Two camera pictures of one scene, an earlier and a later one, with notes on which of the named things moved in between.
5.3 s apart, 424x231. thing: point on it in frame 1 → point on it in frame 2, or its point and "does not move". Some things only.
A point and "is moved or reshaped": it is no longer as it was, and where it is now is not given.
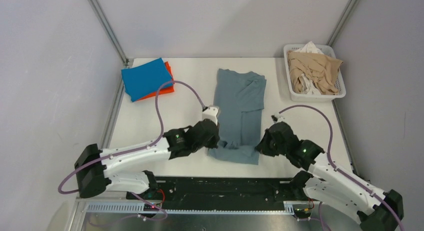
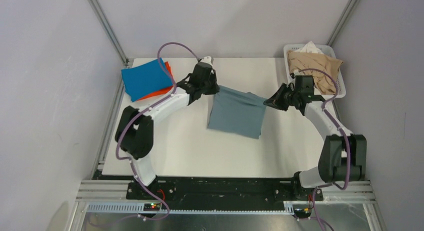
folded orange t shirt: x=163 y=91 does not move
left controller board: x=147 y=207 does not move
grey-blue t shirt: x=240 y=97 is moved or reshaped
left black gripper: x=213 y=143 → x=214 y=88
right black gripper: x=263 y=145 → x=276 y=101
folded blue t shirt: x=145 y=79 does not move
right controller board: x=302 y=213 does not move
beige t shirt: x=323 y=69 does not move
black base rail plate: x=219 y=189 does not move
